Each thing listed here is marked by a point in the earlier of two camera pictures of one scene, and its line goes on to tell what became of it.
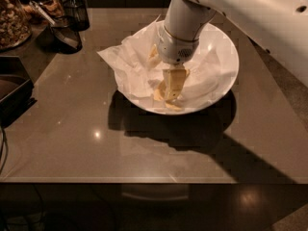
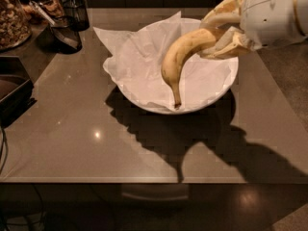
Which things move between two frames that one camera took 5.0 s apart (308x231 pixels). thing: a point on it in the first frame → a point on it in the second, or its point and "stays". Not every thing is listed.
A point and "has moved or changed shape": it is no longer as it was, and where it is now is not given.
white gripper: [175, 50] → [270, 16]
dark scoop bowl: [64, 39] stays
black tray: [16, 89] stays
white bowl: [160, 87] stays
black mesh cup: [76, 14] stays
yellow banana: [160, 94] has moved or changed shape
